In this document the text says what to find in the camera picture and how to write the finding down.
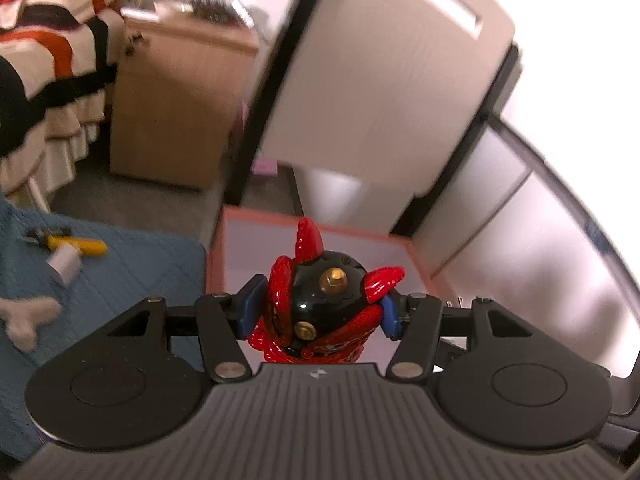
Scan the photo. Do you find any dark bundle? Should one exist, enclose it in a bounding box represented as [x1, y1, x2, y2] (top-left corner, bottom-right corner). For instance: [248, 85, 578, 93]
[187, 0, 256, 26]

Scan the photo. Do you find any blue quilted mat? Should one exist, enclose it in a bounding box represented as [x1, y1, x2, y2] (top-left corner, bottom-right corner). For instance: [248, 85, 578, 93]
[0, 195, 208, 461]

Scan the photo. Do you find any pink rimmed storage box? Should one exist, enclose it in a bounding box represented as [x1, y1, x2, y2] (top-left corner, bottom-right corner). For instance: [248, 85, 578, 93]
[206, 205, 473, 376]

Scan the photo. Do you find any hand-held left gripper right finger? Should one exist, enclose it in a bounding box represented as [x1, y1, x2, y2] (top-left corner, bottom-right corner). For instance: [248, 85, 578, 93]
[378, 292, 538, 381]

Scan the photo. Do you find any white cylinder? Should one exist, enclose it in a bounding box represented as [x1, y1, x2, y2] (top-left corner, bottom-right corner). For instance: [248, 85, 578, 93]
[47, 241, 83, 286]

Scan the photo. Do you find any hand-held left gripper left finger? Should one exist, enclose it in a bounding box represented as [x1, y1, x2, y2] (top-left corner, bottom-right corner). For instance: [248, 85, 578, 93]
[107, 274, 268, 386]

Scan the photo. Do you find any beige bed skirt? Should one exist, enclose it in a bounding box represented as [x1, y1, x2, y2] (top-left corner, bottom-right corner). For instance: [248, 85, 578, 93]
[0, 105, 108, 206]

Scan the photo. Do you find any striped bed blanket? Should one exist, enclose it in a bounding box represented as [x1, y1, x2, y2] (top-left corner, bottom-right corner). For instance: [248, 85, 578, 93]
[0, 0, 138, 161]

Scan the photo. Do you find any yellow handled screwdriver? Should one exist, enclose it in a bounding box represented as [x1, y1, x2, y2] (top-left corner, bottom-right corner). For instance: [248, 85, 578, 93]
[25, 227, 108, 257]

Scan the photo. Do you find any white plush bone toy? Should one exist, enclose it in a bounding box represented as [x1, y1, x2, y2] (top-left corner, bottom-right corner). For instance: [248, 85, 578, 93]
[0, 297, 62, 351]

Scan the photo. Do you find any white board with black frame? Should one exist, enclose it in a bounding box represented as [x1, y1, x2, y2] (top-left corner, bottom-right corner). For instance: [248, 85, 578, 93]
[225, 0, 521, 206]

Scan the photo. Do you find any wooden nightstand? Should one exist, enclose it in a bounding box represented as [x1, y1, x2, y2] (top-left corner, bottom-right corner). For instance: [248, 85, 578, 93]
[109, 7, 261, 192]

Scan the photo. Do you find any grey panel with black frame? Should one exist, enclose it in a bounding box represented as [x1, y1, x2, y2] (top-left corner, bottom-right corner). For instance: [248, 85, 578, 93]
[390, 115, 640, 416]

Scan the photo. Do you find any red and black toy figure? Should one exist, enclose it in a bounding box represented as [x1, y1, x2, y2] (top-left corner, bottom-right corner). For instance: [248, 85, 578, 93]
[247, 217, 407, 365]

